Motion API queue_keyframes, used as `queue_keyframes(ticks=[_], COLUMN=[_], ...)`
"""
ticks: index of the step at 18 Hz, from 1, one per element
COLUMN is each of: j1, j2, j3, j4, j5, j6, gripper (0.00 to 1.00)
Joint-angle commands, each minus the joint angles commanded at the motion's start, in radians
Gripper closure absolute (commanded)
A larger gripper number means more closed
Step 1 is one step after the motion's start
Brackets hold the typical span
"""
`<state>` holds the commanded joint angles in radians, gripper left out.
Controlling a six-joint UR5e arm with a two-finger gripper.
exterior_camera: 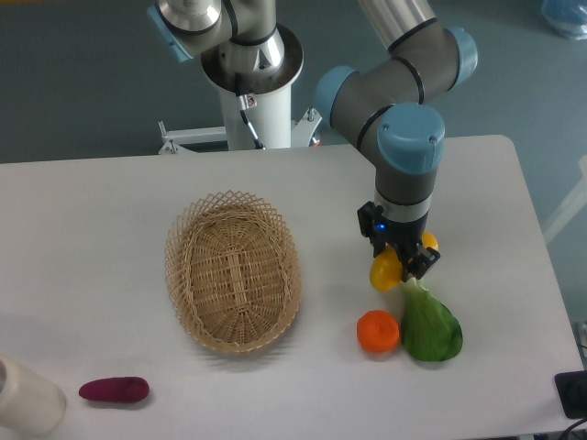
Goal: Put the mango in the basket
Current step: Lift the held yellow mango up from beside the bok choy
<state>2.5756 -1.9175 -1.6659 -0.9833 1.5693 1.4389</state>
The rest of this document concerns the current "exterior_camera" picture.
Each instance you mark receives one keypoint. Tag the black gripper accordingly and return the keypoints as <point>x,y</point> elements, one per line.
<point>404,237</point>

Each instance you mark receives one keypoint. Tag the yellow mango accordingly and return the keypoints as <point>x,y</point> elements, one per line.
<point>386,270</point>

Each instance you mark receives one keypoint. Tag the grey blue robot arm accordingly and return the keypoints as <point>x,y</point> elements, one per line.
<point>383,113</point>

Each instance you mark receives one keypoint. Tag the woven wicker basket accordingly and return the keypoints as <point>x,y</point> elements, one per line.
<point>233,272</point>

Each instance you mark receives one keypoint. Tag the orange tangerine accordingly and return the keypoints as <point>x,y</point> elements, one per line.
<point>378,332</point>

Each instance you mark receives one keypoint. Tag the green bok choy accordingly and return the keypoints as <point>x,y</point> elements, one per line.
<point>430,332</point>

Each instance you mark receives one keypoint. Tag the black device at table edge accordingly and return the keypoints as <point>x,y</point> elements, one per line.
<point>571,388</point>

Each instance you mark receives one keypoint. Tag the blue object on floor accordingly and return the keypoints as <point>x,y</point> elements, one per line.
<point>568,17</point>

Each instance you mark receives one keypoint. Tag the purple sweet potato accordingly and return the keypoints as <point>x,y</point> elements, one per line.
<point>115,390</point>

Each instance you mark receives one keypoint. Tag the white cylindrical bottle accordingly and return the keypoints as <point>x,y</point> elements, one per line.
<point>30,404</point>

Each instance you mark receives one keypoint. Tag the white table leg frame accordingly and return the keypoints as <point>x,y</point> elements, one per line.
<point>570,205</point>

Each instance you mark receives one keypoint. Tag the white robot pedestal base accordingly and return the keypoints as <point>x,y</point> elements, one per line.
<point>254,85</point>

